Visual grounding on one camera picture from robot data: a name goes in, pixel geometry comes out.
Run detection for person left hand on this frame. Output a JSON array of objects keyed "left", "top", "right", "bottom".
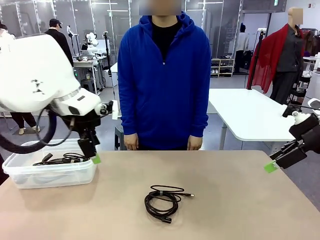
[{"left": 187, "top": 134, "right": 203, "bottom": 151}]

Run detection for white desk with metal legs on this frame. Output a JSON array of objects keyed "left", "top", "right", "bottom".
[{"left": 109, "top": 62, "right": 124, "bottom": 118}]

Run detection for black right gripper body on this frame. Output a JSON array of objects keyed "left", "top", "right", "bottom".
[{"left": 288, "top": 113, "right": 320, "bottom": 153}]

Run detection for grey background workbench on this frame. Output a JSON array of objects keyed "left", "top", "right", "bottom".
[{"left": 72, "top": 59, "right": 101, "bottom": 96}]

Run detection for small white background robot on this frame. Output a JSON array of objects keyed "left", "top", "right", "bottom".
[{"left": 81, "top": 31, "right": 100, "bottom": 55}]

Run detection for person right forearm blue sleeve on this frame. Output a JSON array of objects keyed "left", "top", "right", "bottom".
[{"left": 119, "top": 97, "right": 140, "bottom": 136}]

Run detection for person in blue hoodie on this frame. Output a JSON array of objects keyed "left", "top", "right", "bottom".
[{"left": 117, "top": 11, "right": 213, "bottom": 151}]

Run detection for wooden shoe rack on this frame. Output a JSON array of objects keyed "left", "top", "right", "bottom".
[{"left": 211, "top": 57, "right": 236, "bottom": 78}]

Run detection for man in black jacket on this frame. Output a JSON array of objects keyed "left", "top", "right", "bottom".
[{"left": 44, "top": 18, "right": 75, "bottom": 67}]

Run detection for red shawl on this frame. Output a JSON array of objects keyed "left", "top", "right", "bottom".
[{"left": 246, "top": 24, "right": 305, "bottom": 94}]

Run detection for grey cylindrical machine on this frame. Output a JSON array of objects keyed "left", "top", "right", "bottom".
[{"left": 305, "top": 74, "right": 320, "bottom": 101}]

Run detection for clear plastic storage bin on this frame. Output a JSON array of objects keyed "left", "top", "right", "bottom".
[{"left": 1, "top": 138, "right": 99, "bottom": 190}]

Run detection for person right hand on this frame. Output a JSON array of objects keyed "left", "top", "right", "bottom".
[{"left": 124, "top": 132, "right": 140, "bottom": 151}]

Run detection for person left forearm blue sleeve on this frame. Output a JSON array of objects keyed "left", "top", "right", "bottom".
[{"left": 189, "top": 97, "right": 210, "bottom": 138}]

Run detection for distant person in white top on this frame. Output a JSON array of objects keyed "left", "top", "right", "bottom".
[{"left": 235, "top": 23, "right": 251, "bottom": 74}]

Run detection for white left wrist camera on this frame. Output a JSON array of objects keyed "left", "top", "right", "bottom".
[{"left": 96, "top": 99, "right": 119, "bottom": 120}]

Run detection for mannequin in grey shirt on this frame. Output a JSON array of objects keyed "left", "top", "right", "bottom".
[{"left": 269, "top": 7, "right": 306, "bottom": 101}]

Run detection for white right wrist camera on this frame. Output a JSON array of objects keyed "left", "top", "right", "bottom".
[{"left": 282, "top": 104, "right": 311, "bottom": 125}]

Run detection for black cable coil grey tie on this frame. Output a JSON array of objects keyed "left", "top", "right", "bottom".
[{"left": 61, "top": 152, "right": 91, "bottom": 164}]

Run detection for black camera stand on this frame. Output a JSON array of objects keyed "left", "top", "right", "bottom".
[{"left": 103, "top": 31, "right": 112, "bottom": 77}]

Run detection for dark grey plastic stool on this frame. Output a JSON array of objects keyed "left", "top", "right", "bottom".
[{"left": 114, "top": 124, "right": 126, "bottom": 151}]

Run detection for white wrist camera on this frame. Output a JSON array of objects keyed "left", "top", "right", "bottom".
[
  {"left": 282, "top": 104, "right": 311, "bottom": 125},
  {"left": 96, "top": 99, "right": 119, "bottom": 120}
]

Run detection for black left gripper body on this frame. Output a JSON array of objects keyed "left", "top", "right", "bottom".
[{"left": 61, "top": 110, "right": 102, "bottom": 145}]

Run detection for thin black left camera cable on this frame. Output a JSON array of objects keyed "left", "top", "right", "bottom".
[{"left": 36, "top": 104, "right": 83, "bottom": 147}]

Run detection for large white table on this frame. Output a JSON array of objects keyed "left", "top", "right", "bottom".
[{"left": 208, "top": 88, "right": 313, "bottom": 151}]

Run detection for thin black USB cable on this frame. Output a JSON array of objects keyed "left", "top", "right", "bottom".
[{"left": 144, "top": 184, "right": 195, "bottom": 224}]

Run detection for black bags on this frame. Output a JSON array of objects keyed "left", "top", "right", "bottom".
[{"left": 243, "top": 49, "right": 254, "bottom": 70}]

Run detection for clothes rack with dark garments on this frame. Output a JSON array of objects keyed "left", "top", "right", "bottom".
[{"left": 301, "top": 27, "right": 320, "bottom": 59}]

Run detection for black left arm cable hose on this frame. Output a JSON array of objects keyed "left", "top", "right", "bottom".
[{"left": 0, "top": 107, "right": 57, "bottom": 154}]

